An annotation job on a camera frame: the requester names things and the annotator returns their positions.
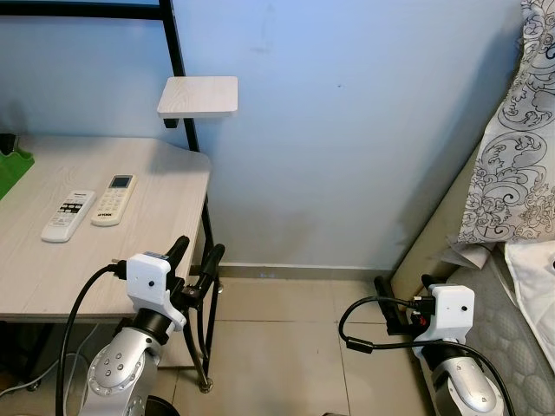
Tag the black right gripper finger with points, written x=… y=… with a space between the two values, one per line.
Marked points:
x=431 y=283
x=385 y=299

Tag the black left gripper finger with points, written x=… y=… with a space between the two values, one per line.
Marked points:
x=212 y=263
x=179 y=250

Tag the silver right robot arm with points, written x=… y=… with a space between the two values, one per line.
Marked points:
x=464 y=386

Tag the beige bed headboard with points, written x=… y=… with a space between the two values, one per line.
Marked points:
x=434 y=243

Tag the cream remote control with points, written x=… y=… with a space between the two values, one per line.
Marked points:
x=114 y=201

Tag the grey quilted mattress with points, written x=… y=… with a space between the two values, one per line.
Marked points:
x=499 y=338

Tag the white quilted mattress pad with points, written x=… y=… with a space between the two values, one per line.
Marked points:
x=536 y=277

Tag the white remote control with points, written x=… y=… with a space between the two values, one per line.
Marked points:
x=68 y=217

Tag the small light wood shelf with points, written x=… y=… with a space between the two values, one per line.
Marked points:
x=199 y=95

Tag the green object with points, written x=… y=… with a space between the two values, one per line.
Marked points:
x=13 y=172

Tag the small black object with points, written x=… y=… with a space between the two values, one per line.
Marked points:
x=6 y=143

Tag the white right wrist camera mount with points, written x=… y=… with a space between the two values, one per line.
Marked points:
x=451 y=308

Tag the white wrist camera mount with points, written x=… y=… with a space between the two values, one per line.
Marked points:
x=451 y=308
x=147 y=282

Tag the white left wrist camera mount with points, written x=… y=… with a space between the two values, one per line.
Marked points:
x=147 y=282

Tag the black metal desk frame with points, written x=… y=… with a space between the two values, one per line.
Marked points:
x=178 y=52

